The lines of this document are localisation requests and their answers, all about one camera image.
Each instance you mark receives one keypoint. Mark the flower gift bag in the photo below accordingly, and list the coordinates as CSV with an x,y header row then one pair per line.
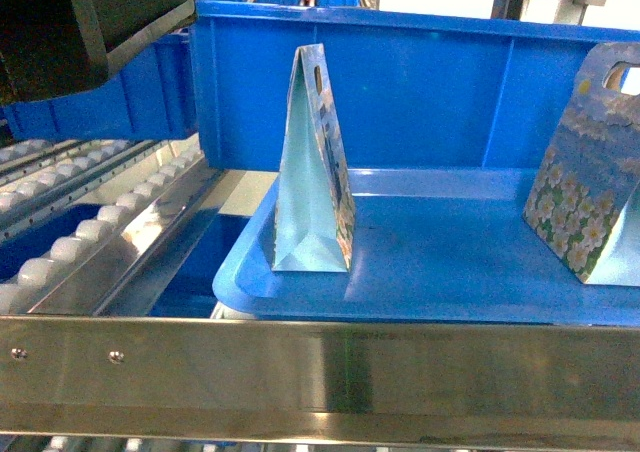
x,y
584,202
315,210

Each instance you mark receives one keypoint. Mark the blue plastic tray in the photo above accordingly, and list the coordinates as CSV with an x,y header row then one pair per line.
x,y
431,245

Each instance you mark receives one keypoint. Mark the large blue crate behind tray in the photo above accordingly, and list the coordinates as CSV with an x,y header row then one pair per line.
x,y
411,90

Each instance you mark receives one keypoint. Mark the white roller track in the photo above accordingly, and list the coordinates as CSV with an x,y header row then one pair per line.
x,y
88,263

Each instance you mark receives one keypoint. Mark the blue crate on left rollers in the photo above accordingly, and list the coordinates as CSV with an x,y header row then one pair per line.
x,y
152,98

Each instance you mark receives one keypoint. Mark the steel rack front rail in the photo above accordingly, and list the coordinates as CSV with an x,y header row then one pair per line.
x,y
439,385

